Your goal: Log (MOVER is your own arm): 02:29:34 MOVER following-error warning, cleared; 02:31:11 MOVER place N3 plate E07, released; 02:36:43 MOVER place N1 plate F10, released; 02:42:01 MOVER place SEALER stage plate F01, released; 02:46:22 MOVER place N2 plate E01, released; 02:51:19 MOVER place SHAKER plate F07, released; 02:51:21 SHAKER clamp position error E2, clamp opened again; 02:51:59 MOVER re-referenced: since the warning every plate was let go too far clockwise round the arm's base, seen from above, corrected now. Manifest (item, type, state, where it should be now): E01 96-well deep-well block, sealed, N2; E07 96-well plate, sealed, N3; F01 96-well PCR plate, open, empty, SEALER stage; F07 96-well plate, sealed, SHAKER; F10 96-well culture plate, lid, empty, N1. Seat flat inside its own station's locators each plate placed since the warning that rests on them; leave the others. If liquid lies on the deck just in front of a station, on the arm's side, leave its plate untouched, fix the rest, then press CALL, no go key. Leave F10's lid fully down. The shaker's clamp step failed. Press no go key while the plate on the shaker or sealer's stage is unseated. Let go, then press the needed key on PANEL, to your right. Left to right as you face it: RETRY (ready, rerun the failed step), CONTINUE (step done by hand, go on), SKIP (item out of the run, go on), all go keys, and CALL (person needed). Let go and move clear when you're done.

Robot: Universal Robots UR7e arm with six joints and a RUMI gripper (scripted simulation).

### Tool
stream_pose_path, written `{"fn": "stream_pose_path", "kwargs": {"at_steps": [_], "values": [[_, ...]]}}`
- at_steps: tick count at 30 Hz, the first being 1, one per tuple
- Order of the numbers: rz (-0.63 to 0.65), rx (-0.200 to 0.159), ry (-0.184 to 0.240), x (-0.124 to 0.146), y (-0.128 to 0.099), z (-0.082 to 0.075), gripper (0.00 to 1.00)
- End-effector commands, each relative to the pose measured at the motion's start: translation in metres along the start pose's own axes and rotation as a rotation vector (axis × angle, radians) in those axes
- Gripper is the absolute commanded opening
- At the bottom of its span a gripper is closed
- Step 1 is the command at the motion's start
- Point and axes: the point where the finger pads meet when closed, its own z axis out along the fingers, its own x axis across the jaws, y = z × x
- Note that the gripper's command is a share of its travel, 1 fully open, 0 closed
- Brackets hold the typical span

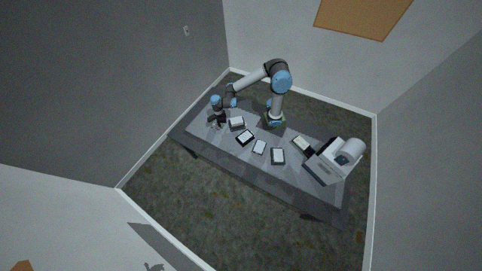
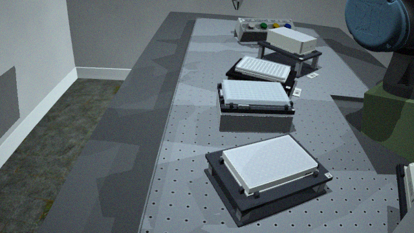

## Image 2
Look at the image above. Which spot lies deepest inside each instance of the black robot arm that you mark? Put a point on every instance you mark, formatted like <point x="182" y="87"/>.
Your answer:
<point x="386" y="26"/>

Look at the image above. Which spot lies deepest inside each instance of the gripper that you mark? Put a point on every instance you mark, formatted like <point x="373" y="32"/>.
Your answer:
<point x="237" y="4"/>

